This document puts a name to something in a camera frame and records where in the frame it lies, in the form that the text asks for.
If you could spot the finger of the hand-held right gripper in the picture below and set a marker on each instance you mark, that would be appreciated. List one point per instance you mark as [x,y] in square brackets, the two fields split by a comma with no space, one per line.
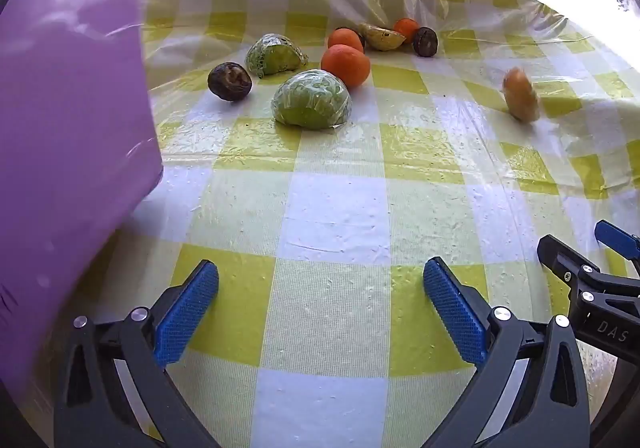
[560,255]
[616,238]

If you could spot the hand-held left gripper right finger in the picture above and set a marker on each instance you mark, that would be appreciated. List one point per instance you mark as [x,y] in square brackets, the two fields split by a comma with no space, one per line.
[455,308]

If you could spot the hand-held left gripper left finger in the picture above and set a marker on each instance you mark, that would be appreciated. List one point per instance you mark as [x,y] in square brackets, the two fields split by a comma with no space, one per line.
[187,313]

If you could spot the purple cardboard box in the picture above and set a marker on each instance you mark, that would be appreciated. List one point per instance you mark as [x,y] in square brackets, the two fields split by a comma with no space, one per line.
[65,128]

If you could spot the dark brown mangosteen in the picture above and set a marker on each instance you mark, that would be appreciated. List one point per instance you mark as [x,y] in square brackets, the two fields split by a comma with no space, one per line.
[425,41]
[230,82]

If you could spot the plastic-wrapped green cabbage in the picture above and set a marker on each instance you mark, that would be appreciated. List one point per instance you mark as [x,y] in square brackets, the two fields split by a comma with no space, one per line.
[311,99]
[275,54]

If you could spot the large orange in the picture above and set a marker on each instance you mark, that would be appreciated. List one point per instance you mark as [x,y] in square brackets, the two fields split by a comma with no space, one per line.
[346,65]

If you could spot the small orange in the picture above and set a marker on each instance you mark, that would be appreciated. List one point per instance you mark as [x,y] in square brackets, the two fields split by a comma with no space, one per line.
[406,28]
[346,39]

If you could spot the yellow checked tablecloth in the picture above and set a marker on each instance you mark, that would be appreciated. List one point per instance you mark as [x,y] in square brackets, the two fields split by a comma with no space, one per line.
[340,238]

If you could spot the yellow fruit half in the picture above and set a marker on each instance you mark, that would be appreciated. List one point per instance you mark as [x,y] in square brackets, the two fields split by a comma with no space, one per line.
[382,37]

